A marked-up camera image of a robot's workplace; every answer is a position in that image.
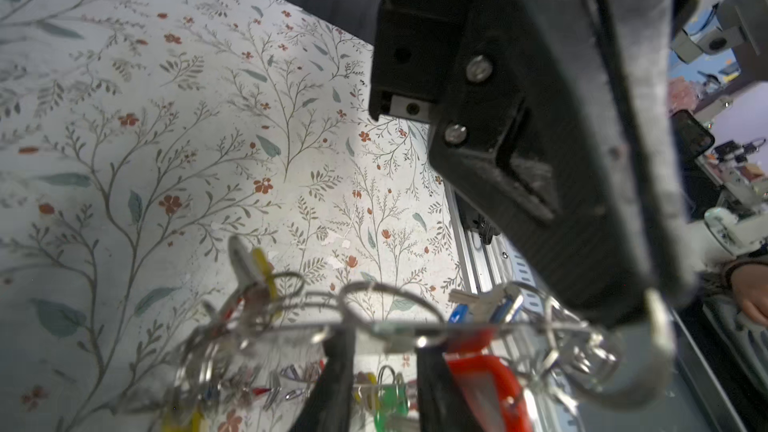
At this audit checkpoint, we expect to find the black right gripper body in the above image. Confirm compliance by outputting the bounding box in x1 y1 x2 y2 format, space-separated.
369 0 516 123

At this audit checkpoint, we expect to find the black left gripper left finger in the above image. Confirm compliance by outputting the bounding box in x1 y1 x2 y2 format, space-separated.
288 326 356 431

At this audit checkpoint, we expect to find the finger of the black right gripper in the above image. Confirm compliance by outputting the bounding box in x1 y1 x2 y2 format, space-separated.
429 0 697 327

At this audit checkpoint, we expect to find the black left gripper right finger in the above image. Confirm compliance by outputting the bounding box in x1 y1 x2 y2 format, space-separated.
416 348 480 431

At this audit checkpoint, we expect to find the red key tag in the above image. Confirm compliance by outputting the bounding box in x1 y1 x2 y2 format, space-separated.
447 355 533 432

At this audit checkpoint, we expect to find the round metal key organizer plate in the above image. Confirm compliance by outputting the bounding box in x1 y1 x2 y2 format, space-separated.
163 237 676 431

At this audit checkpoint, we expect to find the person hand in background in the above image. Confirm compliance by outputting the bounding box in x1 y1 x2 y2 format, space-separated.
730 263 767 326

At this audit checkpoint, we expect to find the green key tag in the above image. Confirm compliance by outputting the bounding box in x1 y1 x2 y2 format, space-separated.
373 382 410 432

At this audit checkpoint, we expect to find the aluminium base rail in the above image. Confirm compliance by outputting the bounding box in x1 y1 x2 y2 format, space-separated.
445 185 581 431

